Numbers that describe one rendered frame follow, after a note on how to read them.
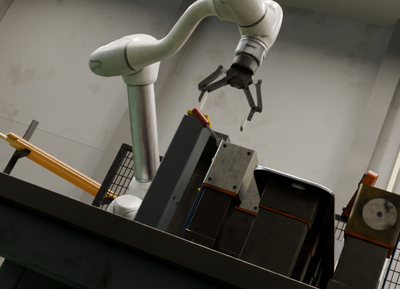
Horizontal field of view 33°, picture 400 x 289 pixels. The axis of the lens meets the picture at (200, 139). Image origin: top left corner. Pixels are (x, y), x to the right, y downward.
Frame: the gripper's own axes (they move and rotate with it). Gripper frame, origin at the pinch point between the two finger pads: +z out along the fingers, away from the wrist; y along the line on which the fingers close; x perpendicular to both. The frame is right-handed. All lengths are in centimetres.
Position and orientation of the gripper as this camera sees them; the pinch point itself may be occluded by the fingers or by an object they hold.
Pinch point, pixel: (221, 117)
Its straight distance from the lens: 193.0
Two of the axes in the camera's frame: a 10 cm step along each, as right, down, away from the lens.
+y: 9.2, 3.5, -1.7
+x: 0.2, 3.9, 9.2
